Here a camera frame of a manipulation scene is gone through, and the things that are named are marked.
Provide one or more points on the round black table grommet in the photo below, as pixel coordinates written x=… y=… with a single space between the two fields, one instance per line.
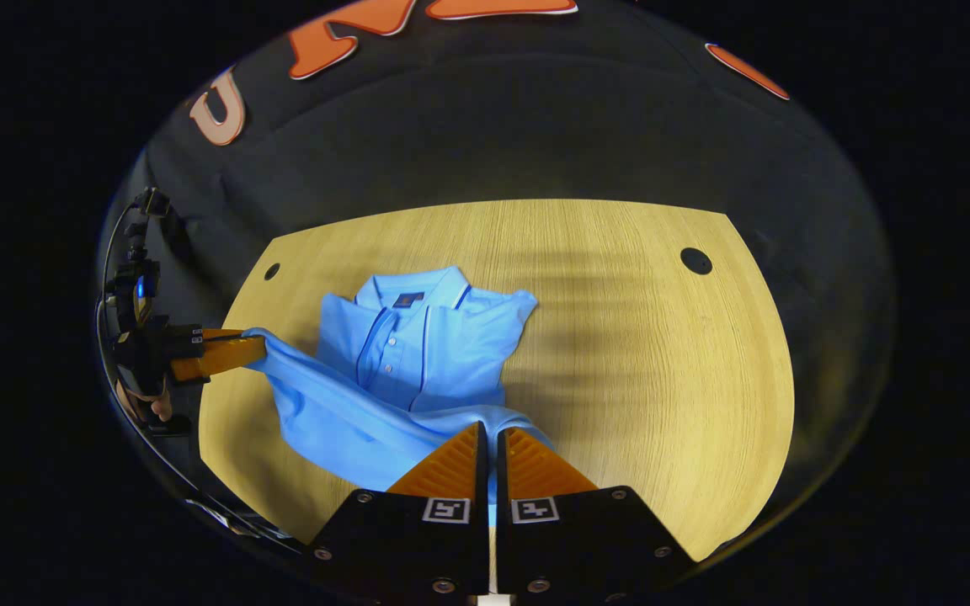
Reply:
x=695 y=260
x=271 y=271

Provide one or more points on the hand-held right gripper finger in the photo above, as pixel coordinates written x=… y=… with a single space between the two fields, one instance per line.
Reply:
x=482 y=480
x=502 y=480

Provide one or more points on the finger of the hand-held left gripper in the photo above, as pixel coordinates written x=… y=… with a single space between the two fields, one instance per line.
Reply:
x=220 y=355

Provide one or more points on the light blue T-shirt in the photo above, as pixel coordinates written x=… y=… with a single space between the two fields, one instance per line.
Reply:
x=418 y=353

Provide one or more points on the black backdrop cloth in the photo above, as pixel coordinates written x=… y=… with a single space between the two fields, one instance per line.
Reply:
x=535 y=135

